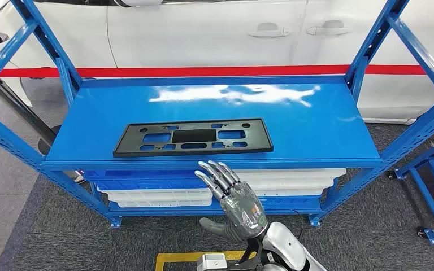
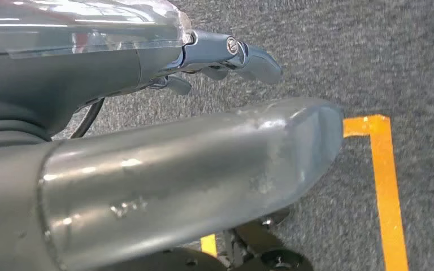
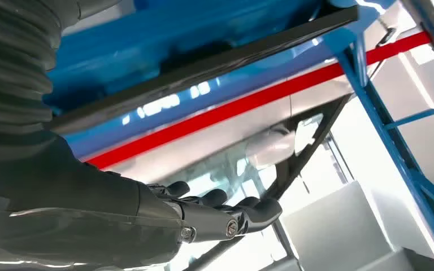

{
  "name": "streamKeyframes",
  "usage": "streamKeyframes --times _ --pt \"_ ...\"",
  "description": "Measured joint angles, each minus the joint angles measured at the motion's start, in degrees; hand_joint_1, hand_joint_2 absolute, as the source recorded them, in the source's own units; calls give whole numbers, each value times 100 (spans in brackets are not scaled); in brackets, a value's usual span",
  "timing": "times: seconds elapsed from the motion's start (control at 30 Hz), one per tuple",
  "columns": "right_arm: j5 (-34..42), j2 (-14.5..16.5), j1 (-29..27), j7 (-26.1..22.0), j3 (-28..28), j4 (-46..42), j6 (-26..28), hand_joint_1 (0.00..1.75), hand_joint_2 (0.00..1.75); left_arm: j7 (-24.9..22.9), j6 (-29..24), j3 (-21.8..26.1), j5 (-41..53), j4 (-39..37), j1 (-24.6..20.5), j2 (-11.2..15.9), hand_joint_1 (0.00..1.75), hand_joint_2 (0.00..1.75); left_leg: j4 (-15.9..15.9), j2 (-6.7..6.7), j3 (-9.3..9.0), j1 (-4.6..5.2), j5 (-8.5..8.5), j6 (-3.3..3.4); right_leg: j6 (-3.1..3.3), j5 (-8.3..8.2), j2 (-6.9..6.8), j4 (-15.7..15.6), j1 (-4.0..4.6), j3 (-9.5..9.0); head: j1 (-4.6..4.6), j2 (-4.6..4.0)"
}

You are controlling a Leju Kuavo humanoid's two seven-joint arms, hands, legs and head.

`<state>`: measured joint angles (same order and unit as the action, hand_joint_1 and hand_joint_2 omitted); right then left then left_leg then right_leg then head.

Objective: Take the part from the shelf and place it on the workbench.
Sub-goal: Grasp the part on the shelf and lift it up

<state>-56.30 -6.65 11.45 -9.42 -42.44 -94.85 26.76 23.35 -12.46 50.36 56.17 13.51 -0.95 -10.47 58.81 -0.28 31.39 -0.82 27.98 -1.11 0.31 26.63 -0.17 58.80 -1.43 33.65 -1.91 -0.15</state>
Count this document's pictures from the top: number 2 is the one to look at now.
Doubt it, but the yellow floor tape square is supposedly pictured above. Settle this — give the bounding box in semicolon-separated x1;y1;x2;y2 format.
201;113;410;271

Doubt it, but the black cable at left wrist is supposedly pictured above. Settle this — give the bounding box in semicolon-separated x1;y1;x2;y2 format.
70;97;106;140

